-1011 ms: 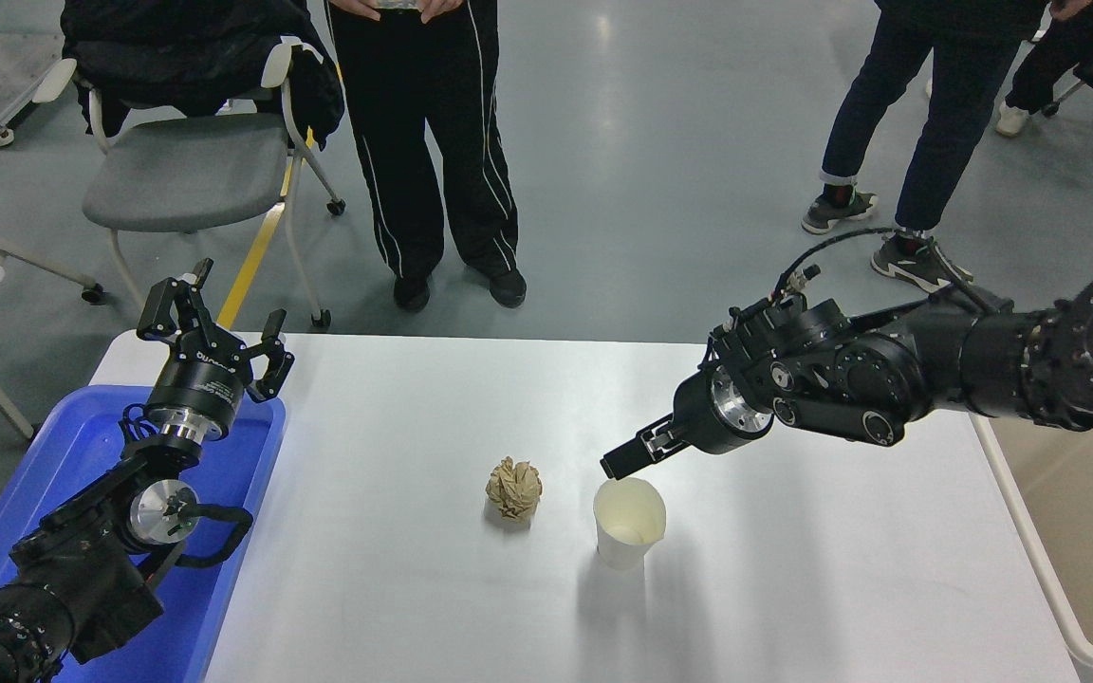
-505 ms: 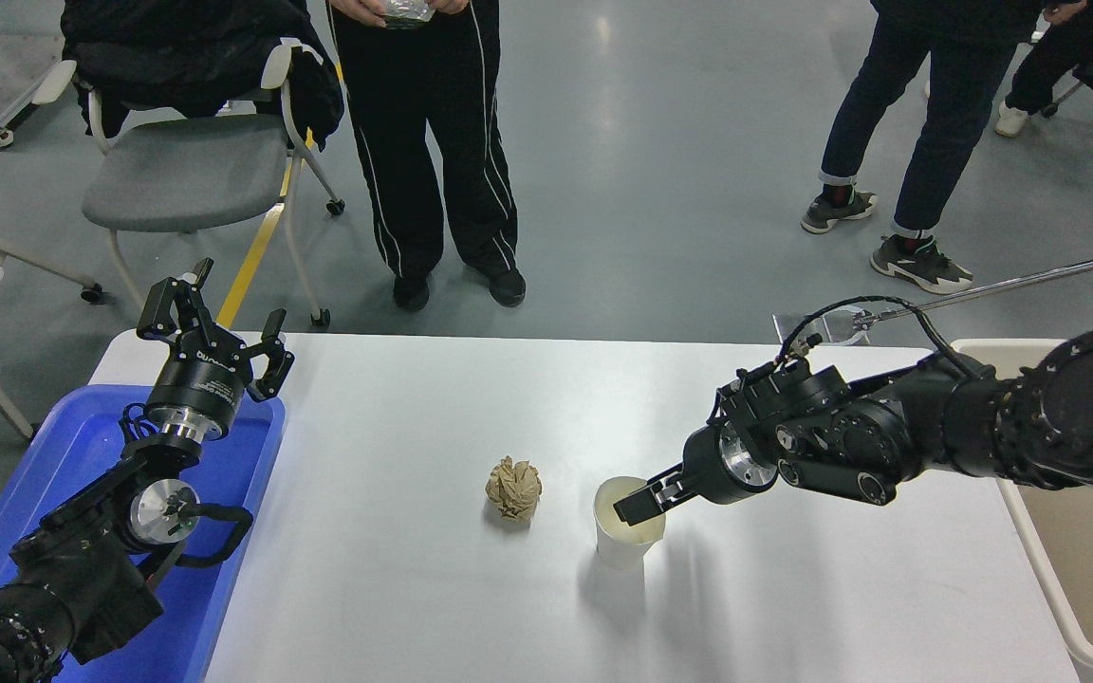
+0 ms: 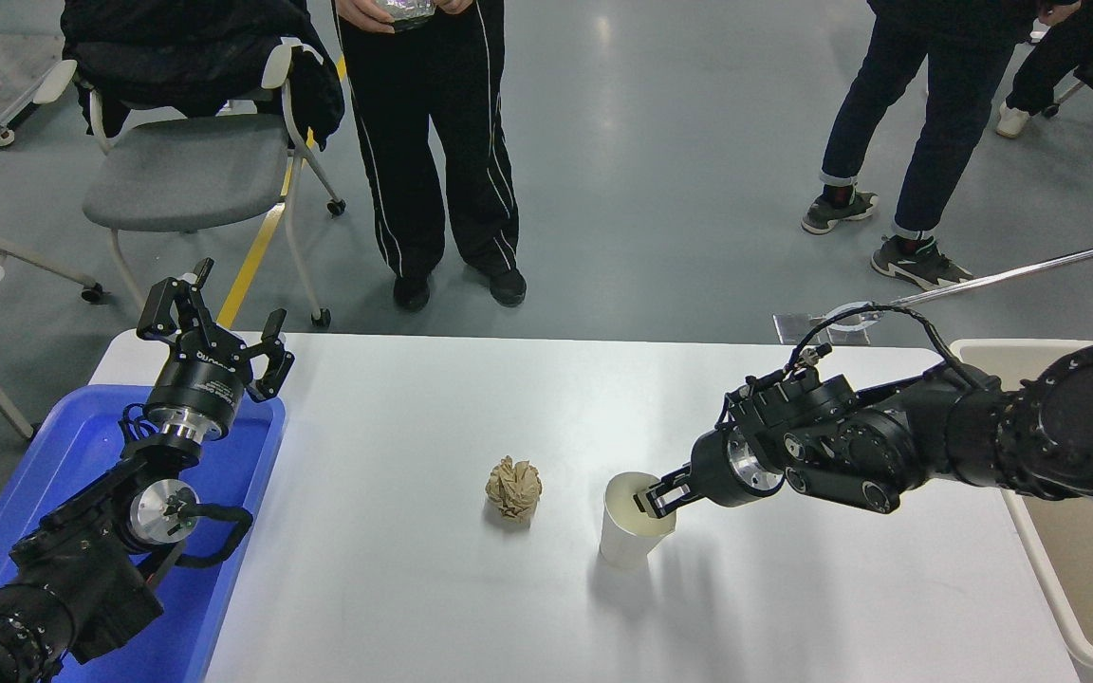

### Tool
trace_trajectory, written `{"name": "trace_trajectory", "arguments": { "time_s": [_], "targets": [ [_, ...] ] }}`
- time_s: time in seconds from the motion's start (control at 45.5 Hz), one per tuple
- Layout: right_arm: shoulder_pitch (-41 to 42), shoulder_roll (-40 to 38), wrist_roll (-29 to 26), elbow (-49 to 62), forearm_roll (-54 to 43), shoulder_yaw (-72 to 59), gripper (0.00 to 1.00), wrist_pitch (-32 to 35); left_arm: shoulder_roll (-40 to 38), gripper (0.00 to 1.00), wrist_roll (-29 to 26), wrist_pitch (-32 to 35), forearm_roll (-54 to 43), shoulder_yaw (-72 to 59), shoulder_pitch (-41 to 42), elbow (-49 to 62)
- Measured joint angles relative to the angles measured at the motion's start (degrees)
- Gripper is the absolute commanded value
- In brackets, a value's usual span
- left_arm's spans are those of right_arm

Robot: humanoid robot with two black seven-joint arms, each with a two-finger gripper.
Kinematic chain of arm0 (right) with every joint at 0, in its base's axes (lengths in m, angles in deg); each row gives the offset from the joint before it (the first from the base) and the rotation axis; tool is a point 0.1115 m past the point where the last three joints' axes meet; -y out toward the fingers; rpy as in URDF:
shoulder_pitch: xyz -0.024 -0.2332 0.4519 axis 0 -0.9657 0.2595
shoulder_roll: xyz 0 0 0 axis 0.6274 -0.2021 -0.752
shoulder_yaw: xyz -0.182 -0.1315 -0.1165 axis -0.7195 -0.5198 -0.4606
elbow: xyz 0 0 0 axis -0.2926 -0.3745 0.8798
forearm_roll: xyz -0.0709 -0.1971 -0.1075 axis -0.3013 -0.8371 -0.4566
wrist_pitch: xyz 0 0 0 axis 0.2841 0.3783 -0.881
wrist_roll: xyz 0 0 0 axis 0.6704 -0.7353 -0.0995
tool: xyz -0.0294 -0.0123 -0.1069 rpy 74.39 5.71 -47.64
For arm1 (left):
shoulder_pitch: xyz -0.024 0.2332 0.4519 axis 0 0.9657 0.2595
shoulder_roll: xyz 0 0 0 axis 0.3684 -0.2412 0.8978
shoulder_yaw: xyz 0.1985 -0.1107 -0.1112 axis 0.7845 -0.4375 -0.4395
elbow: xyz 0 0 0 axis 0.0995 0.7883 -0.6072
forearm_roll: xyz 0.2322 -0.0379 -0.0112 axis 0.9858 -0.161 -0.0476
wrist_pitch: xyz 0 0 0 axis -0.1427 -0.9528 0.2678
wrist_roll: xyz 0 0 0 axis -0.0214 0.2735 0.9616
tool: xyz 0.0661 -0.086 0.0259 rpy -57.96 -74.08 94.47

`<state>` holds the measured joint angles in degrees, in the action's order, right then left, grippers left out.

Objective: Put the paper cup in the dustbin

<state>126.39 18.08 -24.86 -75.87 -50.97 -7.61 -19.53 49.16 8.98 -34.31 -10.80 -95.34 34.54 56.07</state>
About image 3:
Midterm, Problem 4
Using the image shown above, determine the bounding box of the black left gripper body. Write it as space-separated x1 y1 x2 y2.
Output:
146 343 253 430

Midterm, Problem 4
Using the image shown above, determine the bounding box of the grey seat white frame chair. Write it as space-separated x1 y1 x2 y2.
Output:
82 38 348 330

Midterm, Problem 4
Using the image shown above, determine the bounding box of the person in dark jeans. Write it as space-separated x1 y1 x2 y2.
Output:
801 0 1084 292

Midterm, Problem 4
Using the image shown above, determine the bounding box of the silver metal rod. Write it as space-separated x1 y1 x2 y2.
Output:
822 233 1093 329

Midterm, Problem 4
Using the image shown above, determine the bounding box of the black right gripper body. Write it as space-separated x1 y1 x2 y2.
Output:
689 429 754 509

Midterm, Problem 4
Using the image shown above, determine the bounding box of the black jacket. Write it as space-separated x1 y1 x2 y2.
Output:
61 0 343 151

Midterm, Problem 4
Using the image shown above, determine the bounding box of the crumpled tan paper ball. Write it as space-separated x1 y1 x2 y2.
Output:
485 456 544 526

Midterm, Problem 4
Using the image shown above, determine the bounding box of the blue plastic tray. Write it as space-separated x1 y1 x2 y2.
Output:
0 383 287 683

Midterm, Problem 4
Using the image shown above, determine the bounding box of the person in striped trousers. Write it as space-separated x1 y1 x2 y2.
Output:
333 0 528 314

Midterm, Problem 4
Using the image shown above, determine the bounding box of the person's right hand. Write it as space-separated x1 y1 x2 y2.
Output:
336 0 397 33

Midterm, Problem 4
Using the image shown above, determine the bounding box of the large pale plastic bin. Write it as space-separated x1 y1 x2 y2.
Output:
948 339 1093 683

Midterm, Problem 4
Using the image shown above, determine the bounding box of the white paper cup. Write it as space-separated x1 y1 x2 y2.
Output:
600 471 678 570

